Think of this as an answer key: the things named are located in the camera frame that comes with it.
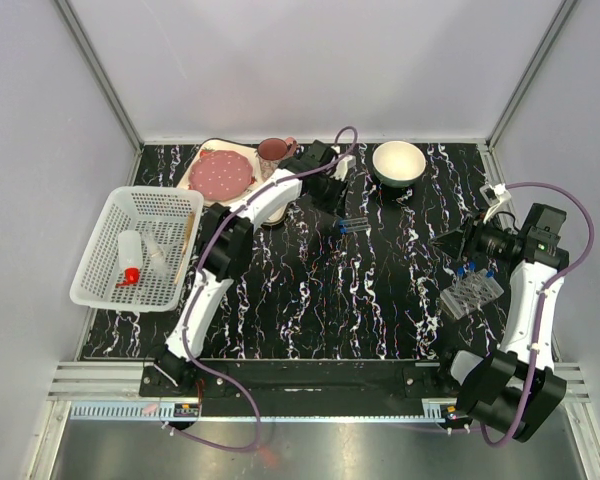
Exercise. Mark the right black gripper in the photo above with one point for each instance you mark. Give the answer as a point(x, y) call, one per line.
point(451, 242)

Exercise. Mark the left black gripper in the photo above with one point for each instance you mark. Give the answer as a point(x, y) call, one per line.
point(336, 203)

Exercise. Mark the wooden test tube clamp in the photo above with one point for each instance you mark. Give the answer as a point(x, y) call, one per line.
point(187, 237)

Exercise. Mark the clear plastic funnel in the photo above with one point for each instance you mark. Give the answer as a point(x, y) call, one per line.
point(156, 255)

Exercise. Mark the white wash bottle red cap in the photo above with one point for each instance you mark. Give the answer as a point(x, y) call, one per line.
point(130, 257)

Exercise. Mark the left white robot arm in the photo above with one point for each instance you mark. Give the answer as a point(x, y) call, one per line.
point(224, 245)

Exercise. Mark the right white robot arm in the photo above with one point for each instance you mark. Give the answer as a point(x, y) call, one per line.
point(514, 388)

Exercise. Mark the clear test tube rack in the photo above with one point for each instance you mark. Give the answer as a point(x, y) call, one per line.
point(469, 294)

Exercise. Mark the pink patterned mug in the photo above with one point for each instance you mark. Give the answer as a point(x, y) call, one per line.
point(272, 151)

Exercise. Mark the white ceramic bowl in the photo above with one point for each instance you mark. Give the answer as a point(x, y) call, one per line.
point(398, 164)

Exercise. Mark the pink polka dot plate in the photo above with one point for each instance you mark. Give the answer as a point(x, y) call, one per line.
point(221, 175)

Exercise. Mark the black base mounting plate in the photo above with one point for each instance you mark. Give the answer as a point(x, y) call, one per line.
point(309, 389)

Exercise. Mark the white plastic perforated basket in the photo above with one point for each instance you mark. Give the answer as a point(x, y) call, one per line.
point(161, 211)

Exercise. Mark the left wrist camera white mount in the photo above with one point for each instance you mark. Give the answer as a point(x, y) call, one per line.
point(342, 168)

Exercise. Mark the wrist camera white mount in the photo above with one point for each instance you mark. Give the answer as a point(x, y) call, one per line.
point(496, 196)
point(342, 168)

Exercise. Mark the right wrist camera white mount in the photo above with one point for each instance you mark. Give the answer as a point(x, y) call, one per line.
point(496, 196)

